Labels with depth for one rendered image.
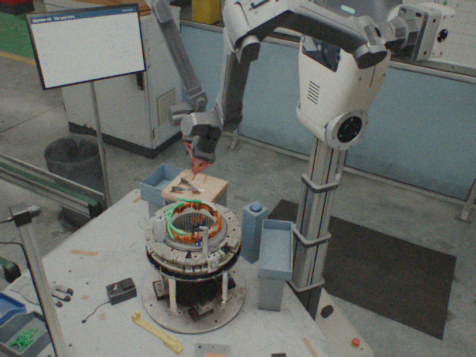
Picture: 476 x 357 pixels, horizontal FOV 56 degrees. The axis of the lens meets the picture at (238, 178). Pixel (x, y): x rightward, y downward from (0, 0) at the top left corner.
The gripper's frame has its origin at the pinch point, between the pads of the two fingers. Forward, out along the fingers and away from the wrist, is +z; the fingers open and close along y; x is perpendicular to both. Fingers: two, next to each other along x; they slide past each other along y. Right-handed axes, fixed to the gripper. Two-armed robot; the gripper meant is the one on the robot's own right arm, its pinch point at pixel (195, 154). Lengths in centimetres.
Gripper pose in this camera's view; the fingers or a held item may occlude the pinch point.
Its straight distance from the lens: 174.6
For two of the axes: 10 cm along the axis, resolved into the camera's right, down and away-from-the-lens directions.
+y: -4.1, 4.9, -7.7
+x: 9.1, 2.8, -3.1
